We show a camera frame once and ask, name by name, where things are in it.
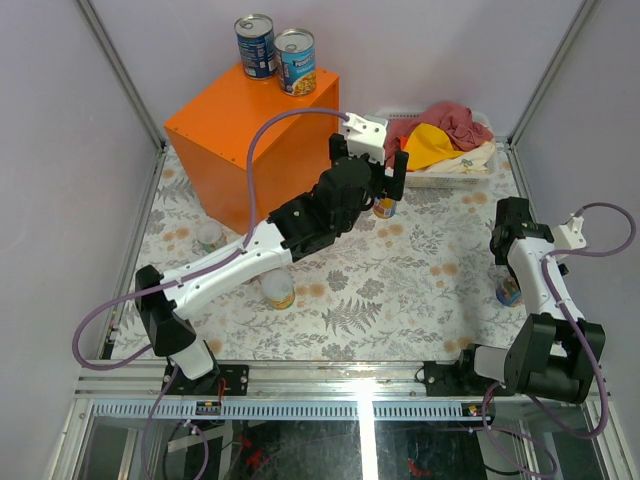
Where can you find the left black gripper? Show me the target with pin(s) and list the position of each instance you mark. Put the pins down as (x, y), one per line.
(392, 181)

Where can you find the light blue soup can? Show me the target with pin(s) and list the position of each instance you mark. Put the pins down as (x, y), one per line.
(295, 57)

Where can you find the dark blue tin can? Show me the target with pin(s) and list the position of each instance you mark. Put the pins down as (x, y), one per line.
(255, 39)

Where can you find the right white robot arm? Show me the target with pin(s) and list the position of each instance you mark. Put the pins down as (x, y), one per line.
(550, 356)

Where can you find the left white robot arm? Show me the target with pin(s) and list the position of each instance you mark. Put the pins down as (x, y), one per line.
(309, 223)

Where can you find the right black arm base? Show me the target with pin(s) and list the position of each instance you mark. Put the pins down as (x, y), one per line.
(450, 375)

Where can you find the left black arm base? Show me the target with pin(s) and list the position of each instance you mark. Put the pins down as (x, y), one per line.
(224, 380)

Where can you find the tall yellow canister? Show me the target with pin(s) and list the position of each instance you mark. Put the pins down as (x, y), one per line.
(384, 208)

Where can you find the white plastic basket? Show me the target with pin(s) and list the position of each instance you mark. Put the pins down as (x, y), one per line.
(430, 179)

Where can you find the yellow cloth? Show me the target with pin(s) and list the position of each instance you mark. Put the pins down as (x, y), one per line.
(428, 145)

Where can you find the orange box cabinet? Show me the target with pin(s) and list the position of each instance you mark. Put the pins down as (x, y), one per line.
(212, 133)

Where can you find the pink cloth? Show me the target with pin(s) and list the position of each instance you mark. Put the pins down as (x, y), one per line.
(452, 118)

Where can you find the cream printed cloth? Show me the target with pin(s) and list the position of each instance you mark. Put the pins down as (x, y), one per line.
(472, 162)

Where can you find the yellow can white lid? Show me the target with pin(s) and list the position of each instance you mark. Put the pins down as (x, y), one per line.
(278, 288)

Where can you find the green can white lid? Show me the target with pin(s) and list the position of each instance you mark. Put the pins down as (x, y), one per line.
(210, 236)

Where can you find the blue cup white lid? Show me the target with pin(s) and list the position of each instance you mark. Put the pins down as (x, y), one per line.
(507, 291)

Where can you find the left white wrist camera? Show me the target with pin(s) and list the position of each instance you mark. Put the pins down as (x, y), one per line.
(365, 135)

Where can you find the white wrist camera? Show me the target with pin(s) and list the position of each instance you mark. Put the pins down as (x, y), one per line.
(365, 135)
(569, 235)

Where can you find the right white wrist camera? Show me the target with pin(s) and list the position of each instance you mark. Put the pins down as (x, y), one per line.
(569, 235)

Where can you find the aluminium front rail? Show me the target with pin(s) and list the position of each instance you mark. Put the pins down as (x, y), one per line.
(282, 390)

